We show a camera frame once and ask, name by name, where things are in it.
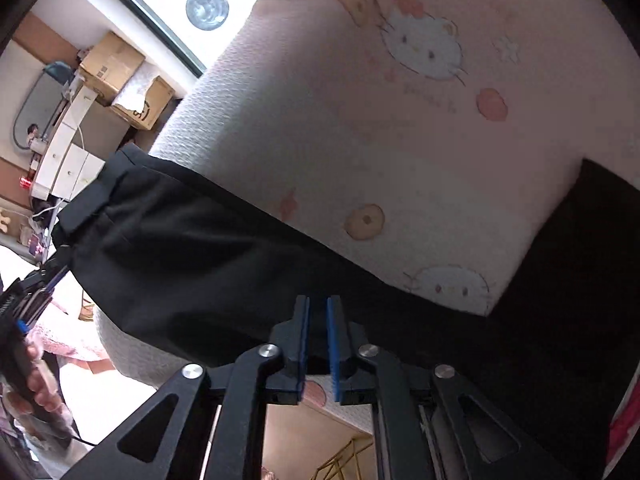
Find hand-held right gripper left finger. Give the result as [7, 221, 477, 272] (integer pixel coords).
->
[60, 294, 312, 480]

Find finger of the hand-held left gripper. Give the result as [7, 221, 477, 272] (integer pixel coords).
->
[15, 257, 71, 321]

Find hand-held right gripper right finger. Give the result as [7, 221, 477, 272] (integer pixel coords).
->
[326, 294, 576, 480]

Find black pants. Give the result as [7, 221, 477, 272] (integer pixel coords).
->
[52, 142, 640, 441]

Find person's left hand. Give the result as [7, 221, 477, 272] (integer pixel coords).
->
[10, 342, 68, 426]

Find white drawer cabinet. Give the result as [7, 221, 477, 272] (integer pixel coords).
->
[31, 85, 107, 201]

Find oval mirror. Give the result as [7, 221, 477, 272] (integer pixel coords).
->
[12, 62, 73, 151]

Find cardboard box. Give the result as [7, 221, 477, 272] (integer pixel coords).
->
[109, 75, 177, 132]
[77, 30, 147, 107]

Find pink Hello Kitty sofa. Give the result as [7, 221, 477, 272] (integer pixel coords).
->
[95, 0, 640, 431]

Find white washing machine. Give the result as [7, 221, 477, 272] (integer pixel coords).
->
[97, 0, 273, 73]

